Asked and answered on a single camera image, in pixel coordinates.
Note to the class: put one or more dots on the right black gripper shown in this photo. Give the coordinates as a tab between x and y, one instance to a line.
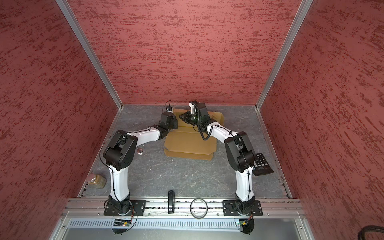
187	119

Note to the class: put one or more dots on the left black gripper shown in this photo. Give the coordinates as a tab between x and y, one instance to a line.
175	121

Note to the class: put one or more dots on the brown cardboard box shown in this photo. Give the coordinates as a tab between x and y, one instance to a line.
186	142

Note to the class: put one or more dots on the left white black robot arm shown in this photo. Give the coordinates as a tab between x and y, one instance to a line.
119	153

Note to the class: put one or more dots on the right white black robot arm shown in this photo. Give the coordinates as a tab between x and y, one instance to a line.
240	155

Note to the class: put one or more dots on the small metal spoon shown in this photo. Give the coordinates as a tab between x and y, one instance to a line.
140	151

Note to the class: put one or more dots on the black calculator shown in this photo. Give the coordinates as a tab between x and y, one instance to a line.
261	166

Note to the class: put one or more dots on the glass spice jar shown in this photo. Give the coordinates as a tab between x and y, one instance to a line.
96	181

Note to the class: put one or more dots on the left circuit board connector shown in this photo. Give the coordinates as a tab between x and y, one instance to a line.
120	226

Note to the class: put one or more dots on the circuit board connector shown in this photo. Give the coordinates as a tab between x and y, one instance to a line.
120	226
246	226

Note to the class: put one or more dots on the right circuit board connector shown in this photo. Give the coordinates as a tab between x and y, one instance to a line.
246	226

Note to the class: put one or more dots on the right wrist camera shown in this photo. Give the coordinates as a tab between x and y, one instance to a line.
198	109

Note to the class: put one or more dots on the black handle bar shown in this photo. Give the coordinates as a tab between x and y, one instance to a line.
171	202

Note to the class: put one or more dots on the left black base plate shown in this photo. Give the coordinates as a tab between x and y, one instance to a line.
136	207

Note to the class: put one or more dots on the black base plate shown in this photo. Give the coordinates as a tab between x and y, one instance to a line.
230	209
136	207

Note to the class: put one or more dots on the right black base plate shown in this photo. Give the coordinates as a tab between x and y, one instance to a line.
230	209

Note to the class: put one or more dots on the left aluminium corner post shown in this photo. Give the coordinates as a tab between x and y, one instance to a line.
79	33

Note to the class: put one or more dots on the aluminium corner post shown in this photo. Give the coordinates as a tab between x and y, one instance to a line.
79	33
290	37

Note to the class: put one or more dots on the aluminium frame rail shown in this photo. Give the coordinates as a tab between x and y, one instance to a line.
184	208

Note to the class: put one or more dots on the white perforated cable duct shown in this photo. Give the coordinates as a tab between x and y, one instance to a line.
166	224

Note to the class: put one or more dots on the right aluminium corner post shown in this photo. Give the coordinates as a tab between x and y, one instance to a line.
290	37

